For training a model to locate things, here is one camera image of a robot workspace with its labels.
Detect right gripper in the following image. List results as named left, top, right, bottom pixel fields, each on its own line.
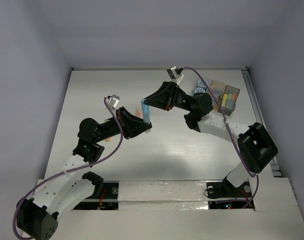
left=141, top=81, right=194, bottom=113

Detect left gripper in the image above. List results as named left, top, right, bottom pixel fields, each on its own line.
left=94, top=107, right=152, bottom=143

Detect blue pencil-shaped highlighter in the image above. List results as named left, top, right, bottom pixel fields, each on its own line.
left=141, top=98, right=152, bottom=133

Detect blue lid jar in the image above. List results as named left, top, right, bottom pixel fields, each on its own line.
left=196, top=79, right=211, bottom=89
left=192, top=87, right=206, bottom=96

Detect clear jar blue clips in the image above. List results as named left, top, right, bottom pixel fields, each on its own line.
left=211, top=87, right=223, bottom=98

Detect yellow pencil-shaped highlighter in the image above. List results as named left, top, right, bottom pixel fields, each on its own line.
left=220, top=98, right=227, bottom=107

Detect yellow eraser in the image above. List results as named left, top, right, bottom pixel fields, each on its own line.
left=222, top=93, right=228, bottom=100

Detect green pencil-shaped highlighter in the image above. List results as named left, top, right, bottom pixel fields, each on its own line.
left=225, top=100, right=231, bottom=109

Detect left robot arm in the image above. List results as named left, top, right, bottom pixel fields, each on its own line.
left=12, top=107, right=152, bottom=240

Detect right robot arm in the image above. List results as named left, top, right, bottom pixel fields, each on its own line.
left=141, top=81, right=278, bottom=196

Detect pink pencil-shaped highlighter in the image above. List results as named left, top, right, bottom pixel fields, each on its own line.
left=135, top=108, right=142, bottom=118

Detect clear plastic bin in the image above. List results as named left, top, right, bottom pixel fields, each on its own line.
left=191, top=77, right=212, bottom=96

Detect amber plastic bin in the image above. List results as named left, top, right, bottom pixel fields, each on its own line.
left=208, top=80, right=227, bottom=111

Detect grey plastic bin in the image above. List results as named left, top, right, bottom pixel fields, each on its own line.
left=217, top=85, right=240, bottom=116

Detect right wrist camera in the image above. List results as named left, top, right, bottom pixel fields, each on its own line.
left=166, top=66, right=184, bottom=85

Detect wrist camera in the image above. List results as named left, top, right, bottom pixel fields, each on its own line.
left=106, top=94, right=120, bottom=110
left=166, top=66, right=184, bottom=85

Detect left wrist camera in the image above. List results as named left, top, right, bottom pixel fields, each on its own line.
left=106, top=94, right=120, bottom=110

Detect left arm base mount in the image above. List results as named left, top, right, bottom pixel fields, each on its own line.
left=74, top=181, right=119, bottom=211

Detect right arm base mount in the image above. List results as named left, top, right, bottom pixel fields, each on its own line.
left=203, top=181, right=255, bottom=210

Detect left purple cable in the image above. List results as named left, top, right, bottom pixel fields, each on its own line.
left=11, top=96, right=124, bottom=238

